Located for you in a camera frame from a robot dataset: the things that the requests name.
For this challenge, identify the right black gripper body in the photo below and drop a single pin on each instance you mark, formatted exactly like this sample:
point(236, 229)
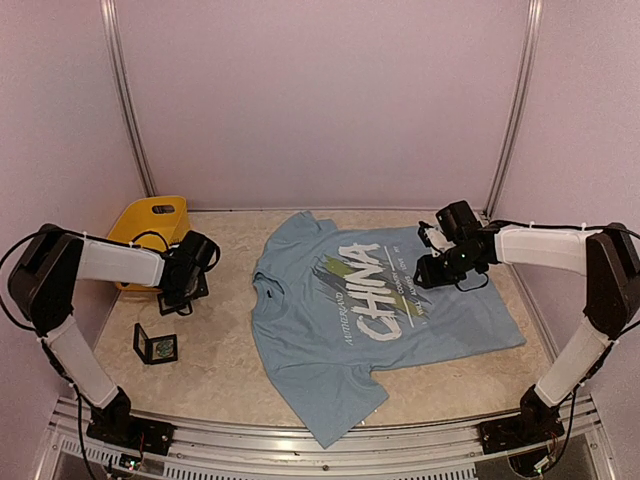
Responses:
point(454, 269)

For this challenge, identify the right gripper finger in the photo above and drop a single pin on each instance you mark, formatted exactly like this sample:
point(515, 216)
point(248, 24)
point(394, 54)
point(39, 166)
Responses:
point(427, 272)
point(423, 232)

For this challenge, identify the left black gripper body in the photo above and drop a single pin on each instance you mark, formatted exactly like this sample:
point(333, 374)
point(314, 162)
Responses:
point(178, 295)

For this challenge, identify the black brooch box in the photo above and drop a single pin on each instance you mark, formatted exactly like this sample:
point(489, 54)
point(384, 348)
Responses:
point(155, 350)
point(182, 310)

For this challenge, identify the yellow plastic basket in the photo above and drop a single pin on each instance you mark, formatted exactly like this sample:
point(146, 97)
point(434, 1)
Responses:
point(154, 223)

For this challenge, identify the light blue printed t-shirt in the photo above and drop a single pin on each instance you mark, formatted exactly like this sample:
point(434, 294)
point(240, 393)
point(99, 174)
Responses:
point(335, 305)

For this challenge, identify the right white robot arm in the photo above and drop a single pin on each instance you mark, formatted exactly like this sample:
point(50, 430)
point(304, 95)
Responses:
point(605, 256)

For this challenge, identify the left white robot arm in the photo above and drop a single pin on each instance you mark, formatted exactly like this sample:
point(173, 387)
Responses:
point(43, 281)

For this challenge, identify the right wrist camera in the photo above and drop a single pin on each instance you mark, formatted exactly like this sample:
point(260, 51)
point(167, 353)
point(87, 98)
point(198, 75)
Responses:
point(440, 243)

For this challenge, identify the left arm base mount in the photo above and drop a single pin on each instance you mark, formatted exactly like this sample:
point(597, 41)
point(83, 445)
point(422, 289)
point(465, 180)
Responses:
point(114, 424)

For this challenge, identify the aluminium front frame rail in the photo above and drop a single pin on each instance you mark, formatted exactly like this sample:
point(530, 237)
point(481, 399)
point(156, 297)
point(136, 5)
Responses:
point(203, 449)

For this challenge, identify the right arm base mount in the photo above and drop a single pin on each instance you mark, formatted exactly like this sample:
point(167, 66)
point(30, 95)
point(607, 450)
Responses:
point(535, 423)

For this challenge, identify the right aluminium corner post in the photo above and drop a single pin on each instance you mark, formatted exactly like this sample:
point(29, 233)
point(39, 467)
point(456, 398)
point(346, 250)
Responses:
point(517, 105)

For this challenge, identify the aluminium corner post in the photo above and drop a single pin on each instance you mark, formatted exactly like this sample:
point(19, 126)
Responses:
point(517, 105)
point(115, 48)

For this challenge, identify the left aluminium corner post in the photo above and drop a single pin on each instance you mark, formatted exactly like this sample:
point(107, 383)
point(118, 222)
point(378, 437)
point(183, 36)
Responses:
point(115, 48)

